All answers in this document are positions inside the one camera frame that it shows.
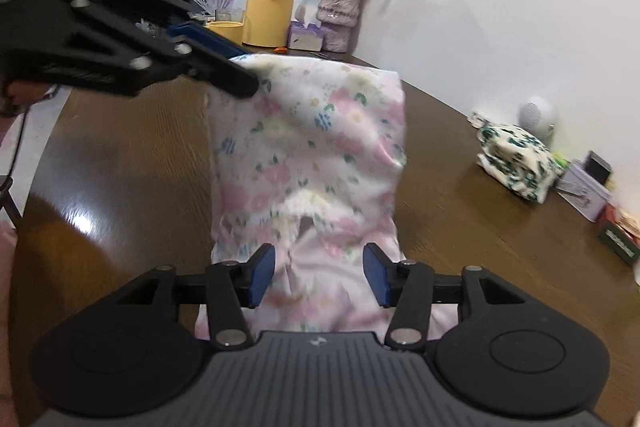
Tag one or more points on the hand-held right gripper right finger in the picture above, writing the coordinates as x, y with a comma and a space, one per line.
377, 279

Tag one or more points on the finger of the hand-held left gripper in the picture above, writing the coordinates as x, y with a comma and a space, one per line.
220, 74
200, 37

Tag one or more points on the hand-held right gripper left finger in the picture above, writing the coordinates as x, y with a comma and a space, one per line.
261, 279

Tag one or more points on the purple tissue box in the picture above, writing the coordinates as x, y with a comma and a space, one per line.
305, 36

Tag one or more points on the pink textured vase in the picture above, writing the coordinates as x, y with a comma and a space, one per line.
340, 14

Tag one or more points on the yellow cup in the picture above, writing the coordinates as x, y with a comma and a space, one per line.
225, 29

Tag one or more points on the small black box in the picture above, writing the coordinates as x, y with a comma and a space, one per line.
597, 167

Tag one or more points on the pink floral dress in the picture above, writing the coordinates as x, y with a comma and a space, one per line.
310, 147

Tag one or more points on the green packet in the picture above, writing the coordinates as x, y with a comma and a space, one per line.
561, 162

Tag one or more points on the black chair frame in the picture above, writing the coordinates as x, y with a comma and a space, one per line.
7, 199

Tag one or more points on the dark green box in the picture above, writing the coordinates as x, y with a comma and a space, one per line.
620, 242

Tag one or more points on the grey tin box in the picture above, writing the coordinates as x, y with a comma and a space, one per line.
582, 194

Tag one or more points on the green floral folded cloth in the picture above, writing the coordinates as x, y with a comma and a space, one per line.
517, 157

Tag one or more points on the white round speaker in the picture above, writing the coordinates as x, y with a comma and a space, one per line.
537, 114

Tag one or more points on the person's left hand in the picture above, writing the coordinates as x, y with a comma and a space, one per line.
22, 93

